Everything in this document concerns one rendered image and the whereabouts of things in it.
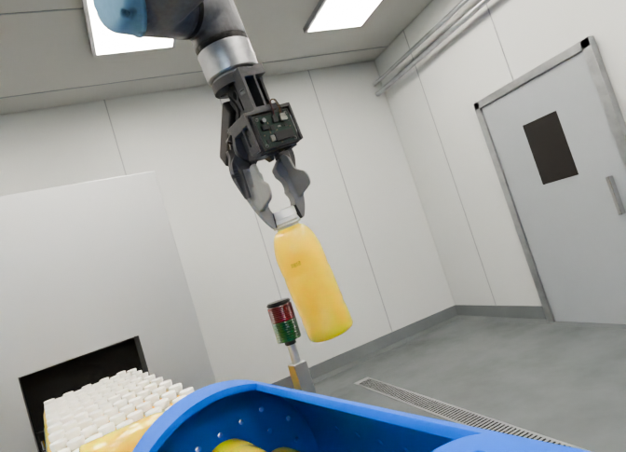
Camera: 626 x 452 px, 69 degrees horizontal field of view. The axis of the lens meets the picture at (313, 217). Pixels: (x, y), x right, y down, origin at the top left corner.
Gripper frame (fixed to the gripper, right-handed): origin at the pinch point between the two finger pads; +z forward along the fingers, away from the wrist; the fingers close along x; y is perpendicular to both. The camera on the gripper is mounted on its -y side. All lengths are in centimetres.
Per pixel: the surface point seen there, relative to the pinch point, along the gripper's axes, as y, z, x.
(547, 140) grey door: -166, 26, 343
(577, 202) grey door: -157, 82, 336
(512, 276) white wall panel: -253, 147, 347
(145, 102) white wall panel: -411, -159, 110
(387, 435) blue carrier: 17.5, 25.3, -7.3
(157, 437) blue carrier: 3.6, 17.4, -26.3
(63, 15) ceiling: -272, -183, 39
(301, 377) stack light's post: -45, 39, 11
